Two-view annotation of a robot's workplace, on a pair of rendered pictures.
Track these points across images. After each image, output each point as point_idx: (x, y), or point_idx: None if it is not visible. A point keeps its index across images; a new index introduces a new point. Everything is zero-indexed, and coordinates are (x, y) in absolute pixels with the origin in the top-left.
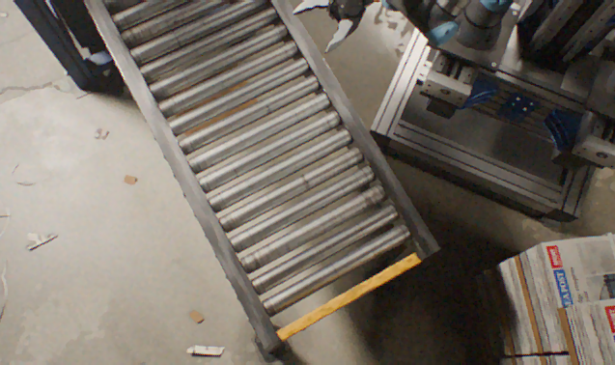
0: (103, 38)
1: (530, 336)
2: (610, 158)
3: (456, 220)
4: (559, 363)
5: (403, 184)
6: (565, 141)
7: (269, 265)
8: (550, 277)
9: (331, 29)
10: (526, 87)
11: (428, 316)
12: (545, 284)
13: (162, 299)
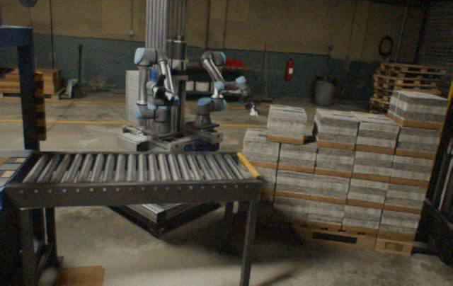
0: (73, 185)
1: (270, 170)
2: (220, 135)
3: (207, 224)
4: (282, 156)
5: (182, 233)
6: (207, 147)
7: (198, 284)
8: (255, 140)
9: (84, 231)
10: (186, 139)
11: None
12: (257, 146)
13: None
